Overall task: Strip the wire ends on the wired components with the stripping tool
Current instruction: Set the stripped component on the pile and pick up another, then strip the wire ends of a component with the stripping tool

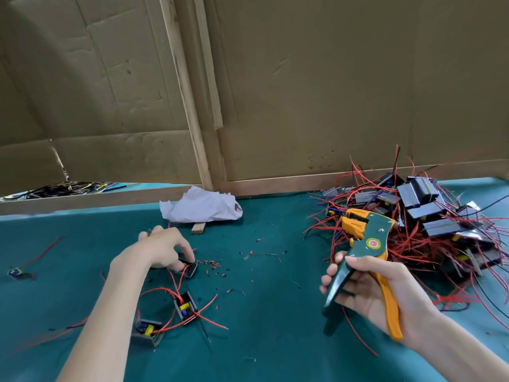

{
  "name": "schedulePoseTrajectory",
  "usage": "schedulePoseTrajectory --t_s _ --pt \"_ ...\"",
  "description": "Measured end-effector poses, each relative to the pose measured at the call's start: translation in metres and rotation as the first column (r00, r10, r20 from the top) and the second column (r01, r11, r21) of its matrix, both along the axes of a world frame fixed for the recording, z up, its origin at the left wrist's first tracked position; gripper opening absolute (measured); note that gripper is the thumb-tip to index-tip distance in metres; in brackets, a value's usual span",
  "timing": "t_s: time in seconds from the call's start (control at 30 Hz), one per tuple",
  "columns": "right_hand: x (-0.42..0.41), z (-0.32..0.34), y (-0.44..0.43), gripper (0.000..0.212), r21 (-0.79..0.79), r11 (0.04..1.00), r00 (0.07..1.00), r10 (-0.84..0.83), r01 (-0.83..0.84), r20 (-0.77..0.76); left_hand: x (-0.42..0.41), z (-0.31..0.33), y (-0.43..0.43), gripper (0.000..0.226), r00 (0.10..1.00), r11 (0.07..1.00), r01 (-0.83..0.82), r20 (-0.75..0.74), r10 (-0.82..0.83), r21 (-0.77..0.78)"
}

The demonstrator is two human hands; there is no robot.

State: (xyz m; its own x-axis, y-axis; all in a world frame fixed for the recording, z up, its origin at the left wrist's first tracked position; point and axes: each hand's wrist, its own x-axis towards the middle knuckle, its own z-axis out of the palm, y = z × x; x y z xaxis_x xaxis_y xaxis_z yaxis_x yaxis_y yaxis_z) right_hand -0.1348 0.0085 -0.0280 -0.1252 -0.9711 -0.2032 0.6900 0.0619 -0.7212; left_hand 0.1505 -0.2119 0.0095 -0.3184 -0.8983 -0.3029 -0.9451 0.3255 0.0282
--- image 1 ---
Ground long wooden bottom rail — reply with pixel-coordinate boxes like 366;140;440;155
226;159;509;197

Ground heap of black cables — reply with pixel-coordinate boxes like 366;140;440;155
0;180;128;201

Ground person's right hand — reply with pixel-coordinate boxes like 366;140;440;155
320;250;442;343

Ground creased brown cardboard panel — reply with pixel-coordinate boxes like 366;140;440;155
0;0;204;196

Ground long red wire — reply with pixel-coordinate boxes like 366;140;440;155
340;308;381;357

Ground person's left forearm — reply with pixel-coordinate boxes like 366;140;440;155
57;262;152;382

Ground grey plastic bag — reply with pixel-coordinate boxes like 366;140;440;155
159;185;243;225

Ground wide wooden post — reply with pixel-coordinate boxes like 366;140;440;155
157;0;214;190

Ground short wooden bottom rail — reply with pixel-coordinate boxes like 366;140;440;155
0;184;196;217

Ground pile of wired transformers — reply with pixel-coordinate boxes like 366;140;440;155
306;144;509;331

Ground smooth brown cardboard panel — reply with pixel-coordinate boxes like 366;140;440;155
208;0;509;181

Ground person's right forearm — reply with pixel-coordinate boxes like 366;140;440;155
417;308;509;382

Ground person's left hand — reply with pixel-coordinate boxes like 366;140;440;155
111;225;197;275

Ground thin wooden strip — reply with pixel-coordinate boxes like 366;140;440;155
193;0;225;129

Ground orange green wire strippers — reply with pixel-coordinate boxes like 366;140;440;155
324;208;404;341

